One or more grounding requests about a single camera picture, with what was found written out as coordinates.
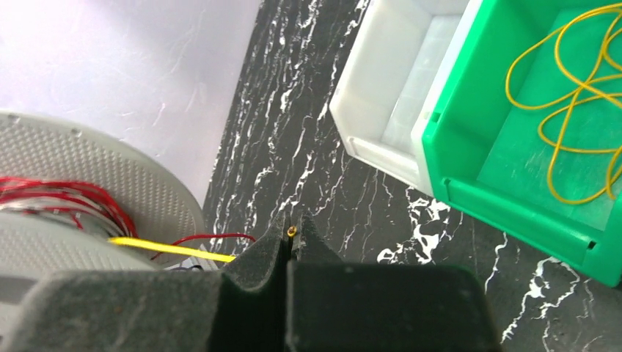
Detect white cable spool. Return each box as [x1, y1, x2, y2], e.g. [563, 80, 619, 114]
[1, 110, 205, 334]

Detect thin yellow wire bundle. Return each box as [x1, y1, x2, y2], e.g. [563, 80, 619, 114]
[505, 4, 622, 205]

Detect green plastic bin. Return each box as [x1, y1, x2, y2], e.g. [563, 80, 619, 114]
[422, 1, 621, 287]

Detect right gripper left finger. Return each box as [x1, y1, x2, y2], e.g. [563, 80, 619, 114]
[1, 214, 287, 351]

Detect red wire on spool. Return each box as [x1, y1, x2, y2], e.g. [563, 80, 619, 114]
[0, 176, 257, 261]

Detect white plastic bin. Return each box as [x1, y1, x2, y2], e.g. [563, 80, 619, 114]
[329, 0, 480, 196]

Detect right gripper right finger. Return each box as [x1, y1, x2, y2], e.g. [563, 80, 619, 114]
[285, 212, 501, 351]

